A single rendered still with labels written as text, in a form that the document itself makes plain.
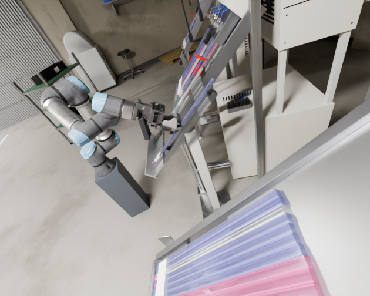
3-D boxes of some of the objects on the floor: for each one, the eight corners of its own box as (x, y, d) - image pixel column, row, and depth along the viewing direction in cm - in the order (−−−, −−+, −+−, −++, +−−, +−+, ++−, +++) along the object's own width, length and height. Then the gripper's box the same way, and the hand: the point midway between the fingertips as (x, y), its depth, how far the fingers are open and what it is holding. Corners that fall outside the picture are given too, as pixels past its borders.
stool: (140, 69, 510) (130, 46, 471) (145, 73, 467) (134, 48, 428) (122, 77, 502) (110, 54, 463) (126, 82, 459) (113, 57, 420)
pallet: (194, 44, 525) (194, 40, 518) (207, 48, 463) (206, 44, 456) (158, 61, 514) (156, 57, 508) (165, 67, 452) (164, 63, 446)
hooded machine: (117, 79, 503) (86, 24, 417) (118, 86, 458) (84, 25, 371) (94, 89, 497) (59, 35, 411) (94, 97, 452) (53, 37, 366)
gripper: (134, 106, 67) (188, 121, 73) (138, 95, 75) (186, 109, 81) (131, 125, 72) (181, 137, 78) (134, 113, 80) (180, 124, 86)
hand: (178, 127), depth 81 cm, fingers closed, pressing on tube
